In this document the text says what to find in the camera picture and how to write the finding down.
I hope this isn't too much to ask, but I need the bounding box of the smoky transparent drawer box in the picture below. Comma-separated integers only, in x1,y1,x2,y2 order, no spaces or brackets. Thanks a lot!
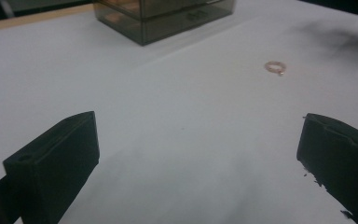
92,0,237,47

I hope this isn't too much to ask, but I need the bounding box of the wooden table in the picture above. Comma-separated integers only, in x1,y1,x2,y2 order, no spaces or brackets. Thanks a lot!
0,3,96,34

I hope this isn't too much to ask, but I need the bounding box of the white table board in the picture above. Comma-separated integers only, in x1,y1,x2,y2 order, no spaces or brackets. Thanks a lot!
0,0,358,224

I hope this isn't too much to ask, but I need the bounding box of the rose gold ring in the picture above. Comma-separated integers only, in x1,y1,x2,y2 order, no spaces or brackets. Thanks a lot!
264,61,287,77

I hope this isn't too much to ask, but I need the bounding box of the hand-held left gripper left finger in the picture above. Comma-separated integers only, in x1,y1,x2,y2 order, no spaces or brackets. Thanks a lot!
3,110,101,224

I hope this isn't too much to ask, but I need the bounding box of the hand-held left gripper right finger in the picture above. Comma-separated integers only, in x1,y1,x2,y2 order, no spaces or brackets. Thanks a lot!
296,113,358,224

